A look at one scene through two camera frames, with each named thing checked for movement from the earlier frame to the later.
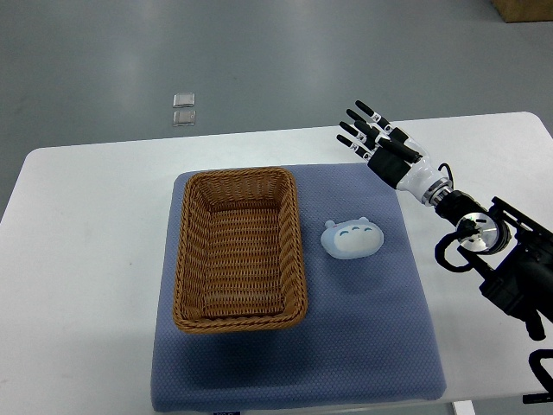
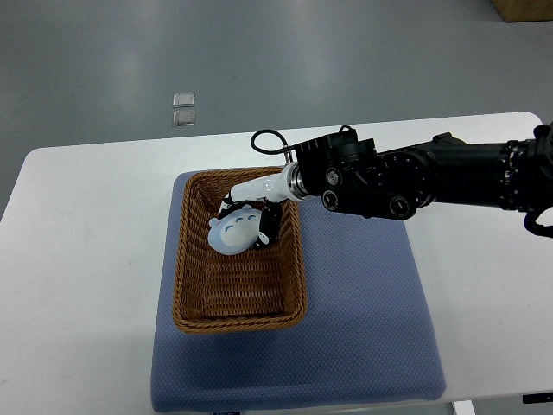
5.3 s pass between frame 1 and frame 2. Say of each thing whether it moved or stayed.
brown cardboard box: stayed
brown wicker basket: stayed
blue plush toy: moved
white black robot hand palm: moved
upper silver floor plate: stayed
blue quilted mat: stayed
